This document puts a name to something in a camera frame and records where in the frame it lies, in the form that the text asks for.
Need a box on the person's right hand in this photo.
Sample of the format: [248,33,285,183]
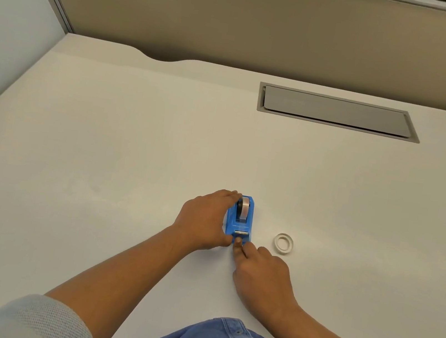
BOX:
[222,236,309,328]

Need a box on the white side partition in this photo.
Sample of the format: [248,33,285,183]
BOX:
[0,0,72,147]

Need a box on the grey desk cable hatch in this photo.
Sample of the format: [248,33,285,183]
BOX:
[255,82,425,144]

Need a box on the person's left hand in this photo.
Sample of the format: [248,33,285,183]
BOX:
[169,182,243,257]

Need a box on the grey knit sleeve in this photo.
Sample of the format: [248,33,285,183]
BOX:
[0,288,103,338]

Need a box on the clear tape roll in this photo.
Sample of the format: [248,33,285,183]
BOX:
[234,195,254,224]

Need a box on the blue tape dispenser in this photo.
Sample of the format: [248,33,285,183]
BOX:
[221,193,260,248]

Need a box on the white empty tape core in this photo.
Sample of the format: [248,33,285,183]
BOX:
[271,232,296,256]

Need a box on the beige desk partition panel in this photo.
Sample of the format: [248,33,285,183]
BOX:
[13,0,446,112]

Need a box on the person's left forearm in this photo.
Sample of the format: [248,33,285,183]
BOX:
[37,206,201,338]

